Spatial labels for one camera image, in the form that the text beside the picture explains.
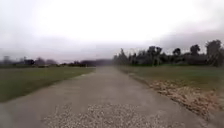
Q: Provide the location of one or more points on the grey gravel path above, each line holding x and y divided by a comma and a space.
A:
100, 93

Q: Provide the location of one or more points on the row of dark trees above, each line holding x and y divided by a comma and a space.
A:
173, 56

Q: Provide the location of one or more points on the distant low trees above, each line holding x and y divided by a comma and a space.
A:
40, 62

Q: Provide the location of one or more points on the grass field with dry clippings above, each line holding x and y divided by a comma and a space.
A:
186, 83

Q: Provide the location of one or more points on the green grass field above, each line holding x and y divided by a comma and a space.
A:
30, 79

